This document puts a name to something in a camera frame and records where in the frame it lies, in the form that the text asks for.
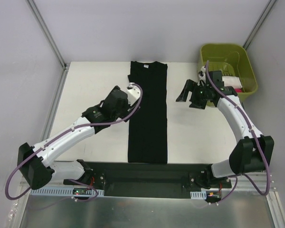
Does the black t shirt blue logo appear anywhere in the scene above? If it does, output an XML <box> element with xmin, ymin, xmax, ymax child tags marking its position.
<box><xmin>128</xmin><ymin>61</ymin><xmax>168</xmax><ymax>164</ymax></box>

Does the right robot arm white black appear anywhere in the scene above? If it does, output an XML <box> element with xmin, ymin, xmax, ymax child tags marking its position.
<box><xmin>176</xmin><ymin>71</ymin><xmax>274</xmax><ymax>189</ymax></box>

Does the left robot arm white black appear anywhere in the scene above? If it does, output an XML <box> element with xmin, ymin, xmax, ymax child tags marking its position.
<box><xmin>17</xmin><ymin>83</ymin><xmax>143</xmax><ymax>190</ymax></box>

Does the white rolled t shirt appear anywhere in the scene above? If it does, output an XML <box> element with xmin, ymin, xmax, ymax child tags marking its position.
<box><xmin>222</xmin><ymin>76</ymin><xmax>242</xmax><ymax>89</ymax></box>

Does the olive green plastic bin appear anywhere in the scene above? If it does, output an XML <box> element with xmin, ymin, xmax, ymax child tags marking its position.
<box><xmin>198</xmin><ymin>43</ymin><xmax>258</xmax><ymax>102</ymax></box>

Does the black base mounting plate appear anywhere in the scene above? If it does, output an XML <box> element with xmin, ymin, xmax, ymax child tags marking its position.
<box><xmin>76</xmin><ymin>160</ymin><xmax>231</xmax><ymax>199</ymax></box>

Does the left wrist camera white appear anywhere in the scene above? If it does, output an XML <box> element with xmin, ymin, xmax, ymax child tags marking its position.
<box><xmin>126</xmin><ymin>83</ymin><xmax>142</xmax><ymax>106</ymax></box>

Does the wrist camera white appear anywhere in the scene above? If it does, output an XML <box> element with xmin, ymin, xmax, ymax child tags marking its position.
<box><xmin>126</xmin><ymin>83</ymin><xmax>142</xmax><ymax>106</ymax></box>
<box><xmin>198</xmin><ymin>66</ymin><xmax>207</xmax><ymax>81</ymax></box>

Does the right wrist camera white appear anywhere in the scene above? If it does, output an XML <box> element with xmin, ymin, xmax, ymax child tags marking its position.
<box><xmin>198</xmin><ymin>66</ymin><xmax>207</xmax><ymax>81</ymax></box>

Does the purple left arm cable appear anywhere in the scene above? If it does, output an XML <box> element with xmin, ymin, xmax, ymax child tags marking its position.
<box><xmin>5</xmin><ymin>83</ymin><xmax>143</xmax><ymax>211</ymax></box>

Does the right vertical aluminium post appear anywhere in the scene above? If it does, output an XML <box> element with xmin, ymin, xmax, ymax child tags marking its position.
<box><xmin>243</xmin><ymin>0</ymin><xmax>278</xmax><ymax>50</ymax></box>

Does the vertical aluminium post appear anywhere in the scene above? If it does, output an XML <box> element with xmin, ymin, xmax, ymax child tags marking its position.
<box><xmin>243</xmin><ymin>0</ymin><xmax>278</xmax><ymax>50</ymax></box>
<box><xmin>26</xmin><ymin>0</ymin><xmax>69</xmax><ymax>69</ymax></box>

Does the right white cable duct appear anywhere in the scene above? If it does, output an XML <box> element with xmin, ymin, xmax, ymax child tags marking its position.
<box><xmin>190</xmin><ymin>190</ymin><xmax>207</xmax><ymax>200</ymax></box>

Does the aluminium frame rail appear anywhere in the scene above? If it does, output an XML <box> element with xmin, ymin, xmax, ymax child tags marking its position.
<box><xmin>20</xmin><ymin>160</ymin><xmax>265</xmax><ymax>190</ymax></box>

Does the left vertical aluminium post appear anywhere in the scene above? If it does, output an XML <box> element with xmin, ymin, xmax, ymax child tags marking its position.
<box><xmin>26</xmin><ymin>0</ymin><xmax>69</xmax><ymax>69</ymax></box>

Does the white slotted cable duct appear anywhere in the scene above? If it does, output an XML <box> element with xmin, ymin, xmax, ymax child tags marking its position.
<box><xmin>30</xmin><ymin>187</ymin><xmax>96</xmax><ymax>197</ymax></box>

